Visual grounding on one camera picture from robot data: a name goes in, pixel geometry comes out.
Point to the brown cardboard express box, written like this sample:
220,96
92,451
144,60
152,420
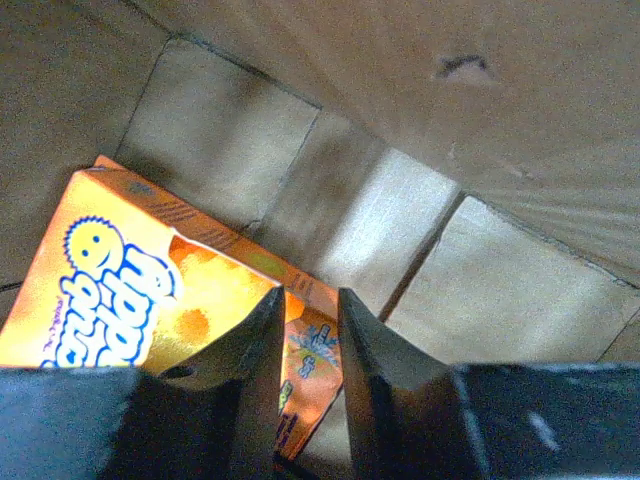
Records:
469,168

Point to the orange yellow toy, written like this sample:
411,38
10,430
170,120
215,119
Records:
128,274

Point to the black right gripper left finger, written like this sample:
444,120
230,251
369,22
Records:
212,416

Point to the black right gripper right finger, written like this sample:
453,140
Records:
412,417

